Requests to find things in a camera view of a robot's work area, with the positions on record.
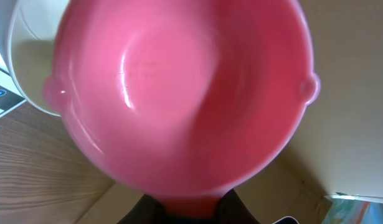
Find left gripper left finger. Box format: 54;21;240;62
117;195;163;224

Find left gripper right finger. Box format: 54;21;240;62
215;189;259;224

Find pink scoop with blue handle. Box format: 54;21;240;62
44;0;320;219

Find white digital kitchen scale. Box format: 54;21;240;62
0;54;26;118

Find white plastic bowl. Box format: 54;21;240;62
6;0;70;116

